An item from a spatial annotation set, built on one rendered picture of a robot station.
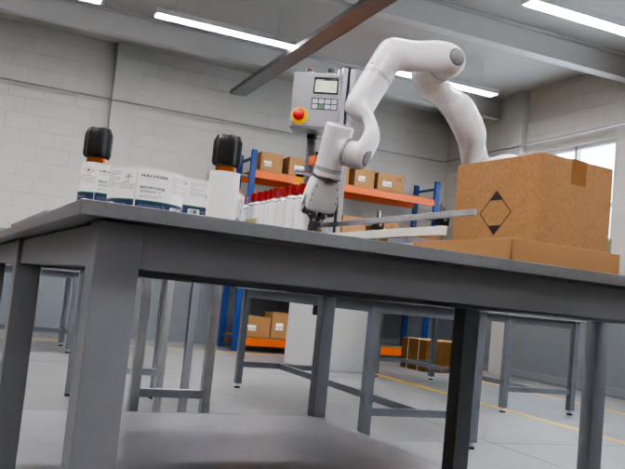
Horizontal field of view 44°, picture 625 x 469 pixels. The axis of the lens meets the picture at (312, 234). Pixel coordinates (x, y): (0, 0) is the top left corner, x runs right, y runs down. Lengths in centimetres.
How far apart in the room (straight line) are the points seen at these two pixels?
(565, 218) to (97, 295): 118
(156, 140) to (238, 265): 909
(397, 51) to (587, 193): 76
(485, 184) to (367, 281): 83
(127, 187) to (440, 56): 100
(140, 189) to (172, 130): 823
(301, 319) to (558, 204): 648
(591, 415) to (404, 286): 188
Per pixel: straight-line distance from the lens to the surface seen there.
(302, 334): 817
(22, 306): 202
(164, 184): 203
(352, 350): 809
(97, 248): 103
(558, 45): 863
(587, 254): 147
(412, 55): 238
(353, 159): 217
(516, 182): 189
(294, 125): 254
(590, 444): 304
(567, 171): 190
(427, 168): 1170
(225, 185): 218
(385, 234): 184
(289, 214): 240
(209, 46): 931
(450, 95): 247
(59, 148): 996
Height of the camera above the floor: 73
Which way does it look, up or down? 5 degrees up
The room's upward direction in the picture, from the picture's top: 6 degrees clockwise
